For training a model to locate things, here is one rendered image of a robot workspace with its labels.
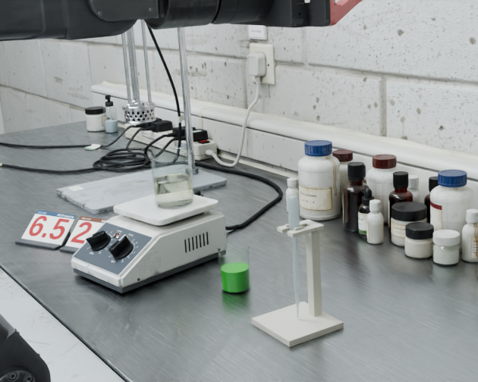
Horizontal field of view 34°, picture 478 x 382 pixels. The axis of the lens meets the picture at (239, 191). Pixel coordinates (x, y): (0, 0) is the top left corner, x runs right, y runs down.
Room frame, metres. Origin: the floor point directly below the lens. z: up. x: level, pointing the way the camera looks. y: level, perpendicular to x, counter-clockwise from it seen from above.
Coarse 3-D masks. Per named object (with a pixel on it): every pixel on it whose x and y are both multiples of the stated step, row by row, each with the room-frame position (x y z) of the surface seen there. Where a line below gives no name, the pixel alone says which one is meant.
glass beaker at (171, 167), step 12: (156, 156) 1.15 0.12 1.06; (168, 156) 1.16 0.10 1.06; (180, 156) 1.11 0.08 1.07; (156, 168) 1.11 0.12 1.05; (168, 168) 1.10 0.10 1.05; (180, 168) 1.11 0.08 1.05; (156, 180) 1.11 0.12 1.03; (168, 180) 1.10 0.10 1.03; (180, 180) 1.11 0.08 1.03; (192, 180) 1.13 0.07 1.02; (156, 192) 1.11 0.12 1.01; (168, 192) 1.10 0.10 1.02; (180, 192) 1.10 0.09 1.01; (192, 192) 1.12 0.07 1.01; (156, 204) 1.12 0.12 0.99; (168, 204) 1.10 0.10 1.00; (180, 204) 1.10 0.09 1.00; (192, 204) 1.12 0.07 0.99
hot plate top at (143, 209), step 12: (120, 204) 1.15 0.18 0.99; (132, 204) 1.15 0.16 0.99; (144, 204) 1.14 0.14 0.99; (204, 204) 1.12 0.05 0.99; (216, 204) 1.13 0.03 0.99; (132, 216) 1.10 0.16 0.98; (144, 216) 1.08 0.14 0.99; (156, 216) 1.08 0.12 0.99; (168, 216) 1.07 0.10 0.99; (180, 216) 1.08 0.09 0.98
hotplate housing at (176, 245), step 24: (120, 216) 1.15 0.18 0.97; (192, 216) 1.12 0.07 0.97; (216, 216) 1.12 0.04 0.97; (168, 240) 1.06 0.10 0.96; (192, 240) 1.09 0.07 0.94; (216, 240) 1.12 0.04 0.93; (72, 264) 1.09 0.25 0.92; (144, 264) 1.03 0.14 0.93; (168, 264) 1.05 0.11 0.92; (192, 264) 1.09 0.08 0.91; (120, 288) 1.00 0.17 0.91
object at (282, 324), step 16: (288, 224) 0.88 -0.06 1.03; (304, 224) 0.89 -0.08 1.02; (320, 224) 0.88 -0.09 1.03; (320, 288) 0.89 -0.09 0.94; (304, 304) 0.92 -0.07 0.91; (320, 304) 0.89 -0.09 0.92; (256, 320) 0.88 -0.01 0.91; (272, 320) 0.88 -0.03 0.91; (288, 320) 0.87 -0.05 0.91; (304, 320) 0.87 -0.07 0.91; (320, 320) 0.87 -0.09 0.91; (336, 320) 0.87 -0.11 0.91; (272, 336) 0.85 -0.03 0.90; (288, 336) 0.83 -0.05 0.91; (304, 336) 0.83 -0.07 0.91; (320, 336) 0.84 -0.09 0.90
